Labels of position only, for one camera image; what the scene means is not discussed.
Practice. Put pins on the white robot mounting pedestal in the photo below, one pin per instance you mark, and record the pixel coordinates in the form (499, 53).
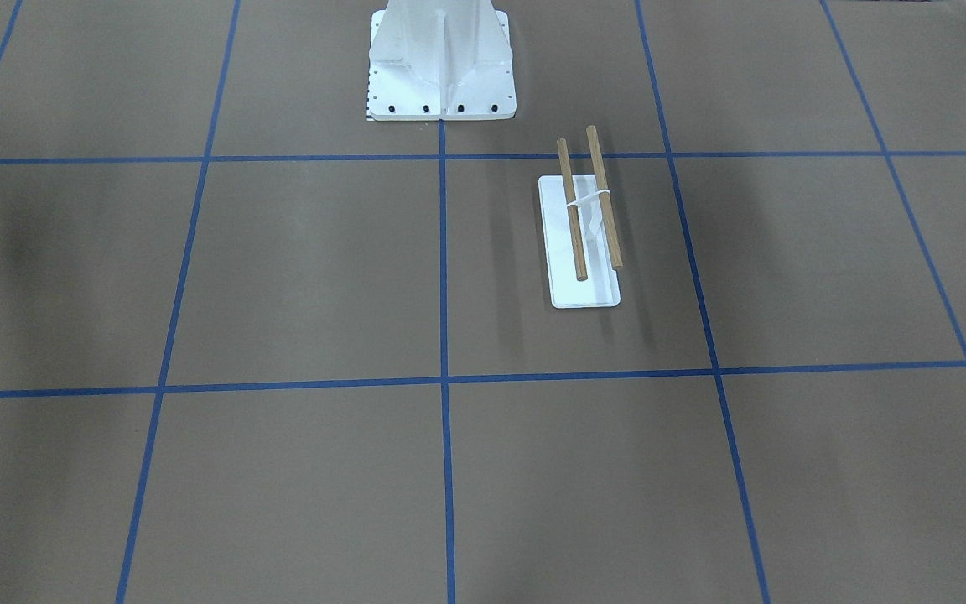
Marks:
(440, 60)

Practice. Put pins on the white wooden towel rack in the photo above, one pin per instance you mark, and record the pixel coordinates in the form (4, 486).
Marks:
(581, 243)

